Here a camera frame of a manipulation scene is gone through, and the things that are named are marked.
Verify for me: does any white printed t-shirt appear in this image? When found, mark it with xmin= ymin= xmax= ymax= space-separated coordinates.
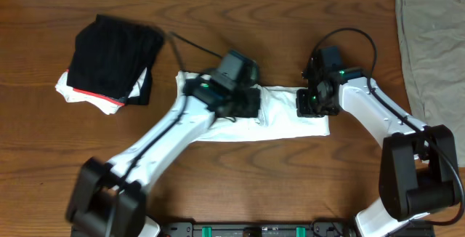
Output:
xmin=198 ymin=84 xmax=330 ymax=142

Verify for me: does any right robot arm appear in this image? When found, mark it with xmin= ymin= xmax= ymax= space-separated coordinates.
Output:
xmin=296 ymin=47 xmax=464 ymax=236

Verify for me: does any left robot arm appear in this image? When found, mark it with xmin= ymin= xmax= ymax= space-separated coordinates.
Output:
xmin=65 ymin=50 xmax=260 ymax=237

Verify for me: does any olive grey garment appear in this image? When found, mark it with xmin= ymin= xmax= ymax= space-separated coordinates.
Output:
xmin=395 ymin=0 xmax=464 ymax=166

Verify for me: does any white folded garment red trim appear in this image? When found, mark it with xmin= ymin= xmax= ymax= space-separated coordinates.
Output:
xmin=55 ymin=68 xmax=149 ymax=115

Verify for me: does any black folded garment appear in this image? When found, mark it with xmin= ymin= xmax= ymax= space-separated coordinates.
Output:
xmin=66 ymin=15 xmax=164 ymax=105

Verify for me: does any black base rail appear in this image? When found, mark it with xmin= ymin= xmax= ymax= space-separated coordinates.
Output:
xmin=70 ymin=220 xmax=435 ymax=237

